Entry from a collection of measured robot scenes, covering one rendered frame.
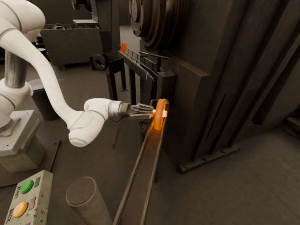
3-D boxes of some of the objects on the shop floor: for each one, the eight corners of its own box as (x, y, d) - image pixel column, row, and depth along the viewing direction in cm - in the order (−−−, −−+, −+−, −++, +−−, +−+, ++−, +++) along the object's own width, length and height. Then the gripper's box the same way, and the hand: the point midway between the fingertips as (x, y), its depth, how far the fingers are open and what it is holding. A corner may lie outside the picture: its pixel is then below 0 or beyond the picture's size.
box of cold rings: (99, 55, 380) (92, 21, 331) (105, 65, 322) (98, 25, 273) (56, 59, 342) (42, 21, 294) (55, 71, 284) (36, 26, 236)
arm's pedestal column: (-11, 190, 104) (-45, 168, 85) (15, 148, 134) (-6, 125, 115) (49, 178, 113) (30, 156, 94) (60, 141, 143) (48, 118, 124)
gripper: (127, 108, 81) (168, 112, 76) (118, 122, 71) (164, 128, 66) (125, 97, 77) (168, 100, 72) (115, 111, 67) (164, 116, 62)
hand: (159, 113), depth 70 cm, fingers closed
